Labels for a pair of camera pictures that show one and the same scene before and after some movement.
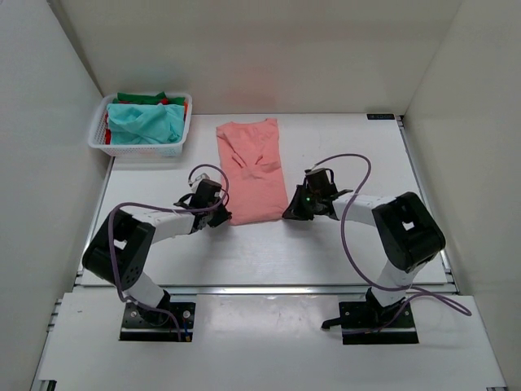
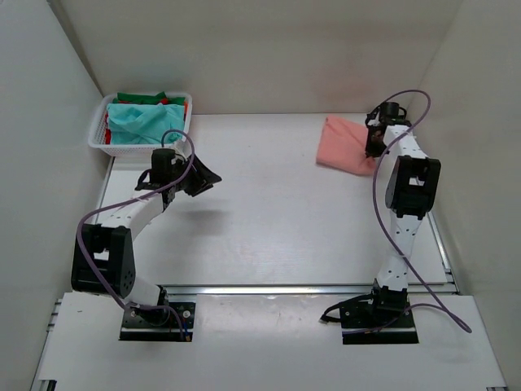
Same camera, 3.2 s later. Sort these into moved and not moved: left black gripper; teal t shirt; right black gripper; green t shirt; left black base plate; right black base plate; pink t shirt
Moved: pink t shirt; left black gripper; right black gripper
Not moved: green t shirt; teal t shirt; right black base plate; left black base plate
